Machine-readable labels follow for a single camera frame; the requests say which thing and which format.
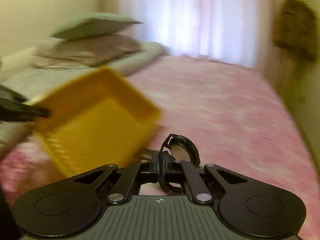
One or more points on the yellow plastic tray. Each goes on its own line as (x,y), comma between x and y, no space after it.
(95,119)

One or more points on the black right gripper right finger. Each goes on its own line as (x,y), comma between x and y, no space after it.
(178,177)

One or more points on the grey folded quilt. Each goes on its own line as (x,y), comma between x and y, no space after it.
(31,82)

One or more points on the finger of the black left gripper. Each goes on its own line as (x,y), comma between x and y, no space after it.
(16,111)

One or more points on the brown hanging jacket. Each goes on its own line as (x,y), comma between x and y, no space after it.
(295,29)

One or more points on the mauve lower pillow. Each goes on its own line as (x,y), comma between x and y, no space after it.
(86,52)

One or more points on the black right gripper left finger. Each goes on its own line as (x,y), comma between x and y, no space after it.
(133,177)

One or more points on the white sheer curtain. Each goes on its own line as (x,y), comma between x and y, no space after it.
(222,30)

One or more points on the green top pillow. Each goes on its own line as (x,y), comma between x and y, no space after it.
(93,24)

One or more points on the pink floral bedspread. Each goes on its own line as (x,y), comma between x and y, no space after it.
(229,112)

